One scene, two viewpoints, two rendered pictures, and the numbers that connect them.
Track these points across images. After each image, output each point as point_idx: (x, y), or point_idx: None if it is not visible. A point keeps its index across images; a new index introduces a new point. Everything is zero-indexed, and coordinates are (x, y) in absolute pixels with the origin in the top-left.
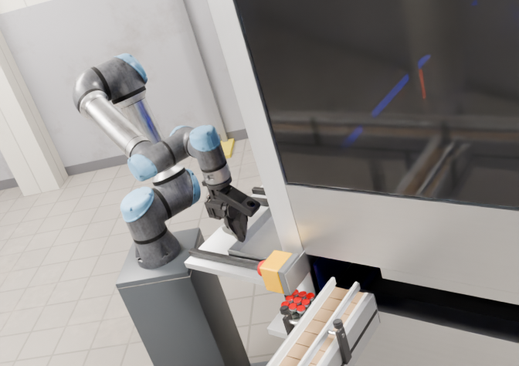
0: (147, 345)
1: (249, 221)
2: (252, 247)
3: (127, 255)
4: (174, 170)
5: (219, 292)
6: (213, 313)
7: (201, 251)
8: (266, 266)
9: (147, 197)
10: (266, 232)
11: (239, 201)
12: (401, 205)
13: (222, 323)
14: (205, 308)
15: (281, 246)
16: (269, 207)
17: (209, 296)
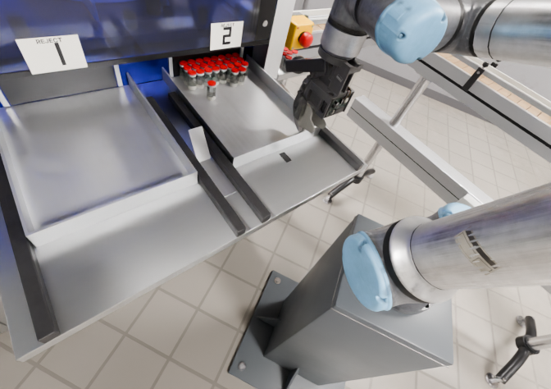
0: None
1: (277, 172)
2: (290, 132)
3: (450, 312)
4: (410, 221)
5: (303, 314)
6: (318, 271)
7: (348, 152)
8: (308, 20)
9: (450, 206)
10: (267, 139)
11: (311, 57)
12: None
13: (304, 295)
14: (330, 249)
15: (263, 114)
16: (249, 150)
17: (322, 271)
